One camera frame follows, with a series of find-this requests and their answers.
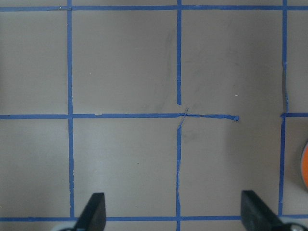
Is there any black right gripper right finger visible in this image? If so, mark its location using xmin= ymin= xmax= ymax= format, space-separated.
xmin=241 ymin=190 xmax=298 ymax=231

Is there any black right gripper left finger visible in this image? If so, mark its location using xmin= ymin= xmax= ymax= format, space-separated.
xmin=72 ymin=192 xmax=106 ymax=231

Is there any orange canister with grey lid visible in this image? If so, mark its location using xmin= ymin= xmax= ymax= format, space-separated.
xmin=300 ymin=144 xmax=308 ymax=189

